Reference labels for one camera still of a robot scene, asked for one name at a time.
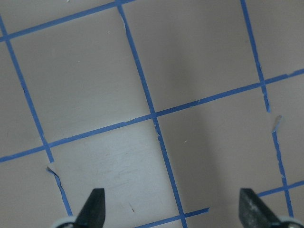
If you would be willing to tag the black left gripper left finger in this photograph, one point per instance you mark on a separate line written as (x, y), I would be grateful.
(92, 214)

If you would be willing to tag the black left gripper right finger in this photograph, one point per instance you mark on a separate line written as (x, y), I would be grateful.
(253, 212)

